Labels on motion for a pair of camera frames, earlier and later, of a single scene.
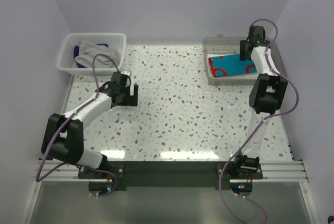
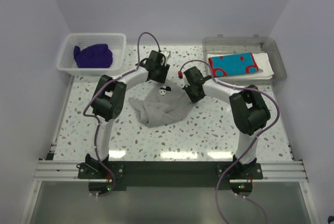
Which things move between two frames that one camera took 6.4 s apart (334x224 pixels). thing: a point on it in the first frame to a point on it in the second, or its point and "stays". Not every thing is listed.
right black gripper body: x=242 y=50 to x=194 y=98
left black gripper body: x=127 y=99 to x=162 y=72
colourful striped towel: x=230 y=65 stays
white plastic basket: x=67 y=62 stays
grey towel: x=88 y=50 to x=166 y=104
